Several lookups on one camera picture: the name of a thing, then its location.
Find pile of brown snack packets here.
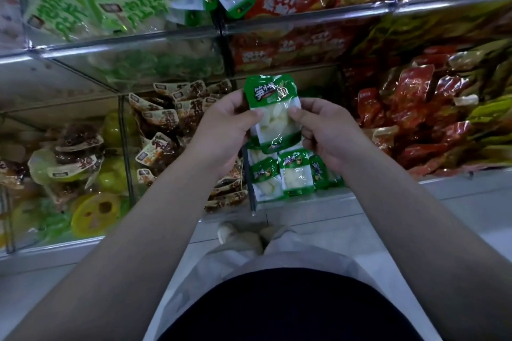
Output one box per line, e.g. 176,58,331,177
128,78,249,212

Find pile of glossy red snacks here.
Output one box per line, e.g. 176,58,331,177
344,37,512,178

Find light shoe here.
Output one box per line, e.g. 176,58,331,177
218,221,277,254

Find black shirt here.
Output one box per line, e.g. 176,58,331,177
160,269,425,341

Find light grey shorts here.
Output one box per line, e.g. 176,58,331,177
144,229,385,341

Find person's right forearm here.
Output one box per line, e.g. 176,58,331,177
340,145,512,341

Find pile of jelly cups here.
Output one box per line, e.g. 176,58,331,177
0,109,141,246

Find person's right hand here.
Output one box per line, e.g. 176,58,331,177
288,97,371,174

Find person's left hand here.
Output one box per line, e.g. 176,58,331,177
186,89,265,178

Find green bamboo packet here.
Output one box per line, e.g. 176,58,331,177
244,73,303,154

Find pile of green bamboo packets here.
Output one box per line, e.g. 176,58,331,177
246,145,345,202

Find person's left forearm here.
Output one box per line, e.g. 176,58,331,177
8,157,241,341

